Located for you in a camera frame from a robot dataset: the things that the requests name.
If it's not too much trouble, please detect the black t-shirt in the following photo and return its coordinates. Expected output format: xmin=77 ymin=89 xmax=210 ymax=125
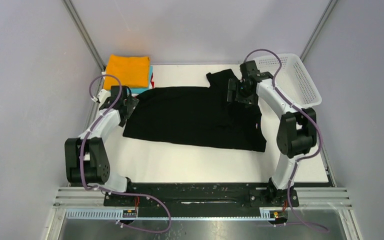
xmin=122 ymin=69 xmax=267 ymax=153

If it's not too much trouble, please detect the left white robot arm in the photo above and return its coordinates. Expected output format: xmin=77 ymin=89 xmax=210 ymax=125
xmin=64 ymin=86 xmax=139 ymax=193

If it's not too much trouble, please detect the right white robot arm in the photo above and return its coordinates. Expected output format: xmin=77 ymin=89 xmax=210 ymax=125
xmin=227 ymin=60 xmax=317 ymax=207

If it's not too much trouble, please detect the teal folded t-shirt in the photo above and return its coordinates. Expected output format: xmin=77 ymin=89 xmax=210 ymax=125
xmin=130 ymin=65 xmax=154 ymax=95

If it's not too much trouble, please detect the orange folded t-shirt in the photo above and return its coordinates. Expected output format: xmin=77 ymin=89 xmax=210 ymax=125
xmin=105 ymin=54 xmax=151 ymax=88

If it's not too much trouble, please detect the white plastic basket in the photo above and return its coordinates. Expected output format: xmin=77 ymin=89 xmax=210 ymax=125
xmin=253 ymin=53 xmax=322 ymax=109

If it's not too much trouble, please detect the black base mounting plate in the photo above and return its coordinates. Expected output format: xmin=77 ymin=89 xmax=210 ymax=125
xmin=103 ymin=182 xmax=300 ymax=217

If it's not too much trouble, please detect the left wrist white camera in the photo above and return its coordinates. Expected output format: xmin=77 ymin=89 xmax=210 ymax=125
xmin=91 ymin=89 xmax=111 ymax=104

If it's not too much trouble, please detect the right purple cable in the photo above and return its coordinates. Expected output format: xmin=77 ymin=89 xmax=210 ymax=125
xmin=243 ymin=48 xmax=329 ymax=232

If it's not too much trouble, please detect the left aluminium frame post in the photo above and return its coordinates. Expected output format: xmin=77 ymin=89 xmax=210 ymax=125
xmin=62 ymin=0 xmax=106 ymax=72

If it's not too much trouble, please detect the aluminium frame post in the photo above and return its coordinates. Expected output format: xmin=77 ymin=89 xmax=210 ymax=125
xmin=62 ymin=0 xmax=106 ymax=72
xmin=299 ymin=0 xmax=339 ymax=62

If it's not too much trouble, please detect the right aluminium frame post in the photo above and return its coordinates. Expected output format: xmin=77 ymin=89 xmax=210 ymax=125
xmin=299 ymin=0 xmax=339 ymax=62

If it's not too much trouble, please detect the white slotted cable duct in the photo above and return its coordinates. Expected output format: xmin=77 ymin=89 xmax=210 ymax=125
xmin=65 ymin=208 xmax=275 ymax=221

